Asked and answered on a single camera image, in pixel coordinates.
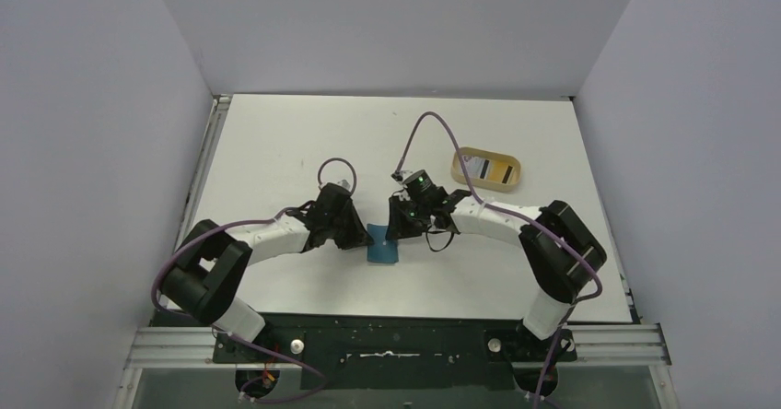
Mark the beige oval tray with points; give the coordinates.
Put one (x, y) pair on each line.
(458, 171)

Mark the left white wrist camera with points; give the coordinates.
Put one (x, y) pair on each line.
(346, 185)

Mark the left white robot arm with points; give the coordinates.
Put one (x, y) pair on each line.
(203, 275)

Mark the blue leather card holder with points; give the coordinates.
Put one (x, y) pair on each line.
(381, 250)

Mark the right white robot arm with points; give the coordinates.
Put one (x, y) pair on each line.
(563, 254)

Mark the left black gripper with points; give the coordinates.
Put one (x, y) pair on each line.
(358, 237)

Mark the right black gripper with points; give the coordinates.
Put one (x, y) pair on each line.
(403, 216)

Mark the aluminium rail frame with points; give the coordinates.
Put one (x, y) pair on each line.
(600, 344)

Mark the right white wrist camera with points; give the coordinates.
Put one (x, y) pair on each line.
(408, 181)

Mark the purple white credit card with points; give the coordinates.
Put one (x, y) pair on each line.
(476, 167)

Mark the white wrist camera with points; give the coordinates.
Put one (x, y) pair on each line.
(408, 181)
(346, 185)

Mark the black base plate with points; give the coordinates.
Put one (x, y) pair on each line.
(385, 353)

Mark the yellow credit card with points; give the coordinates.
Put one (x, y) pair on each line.
(499, 172)

